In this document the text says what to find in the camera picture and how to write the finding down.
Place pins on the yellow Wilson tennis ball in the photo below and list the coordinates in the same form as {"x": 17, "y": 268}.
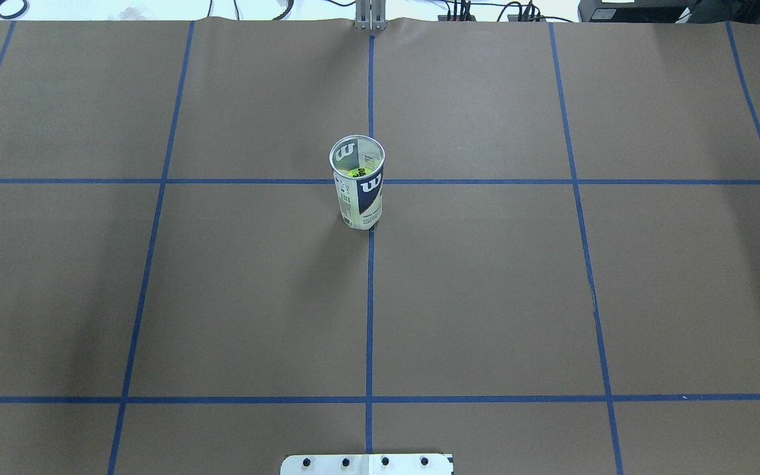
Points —
{"x": 359, "y": 173}

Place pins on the white tennis ball can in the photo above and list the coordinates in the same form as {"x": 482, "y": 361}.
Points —
{"x": 360, "y": 199}

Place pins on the black box with label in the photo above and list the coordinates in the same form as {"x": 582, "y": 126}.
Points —
{"x": 663, "y": 12}

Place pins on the aluminium frame post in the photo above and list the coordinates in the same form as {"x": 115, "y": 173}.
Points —
{"x": 371, "y": 15}

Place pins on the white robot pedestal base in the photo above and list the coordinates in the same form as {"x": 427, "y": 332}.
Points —
{"x": 391, "y": 463}

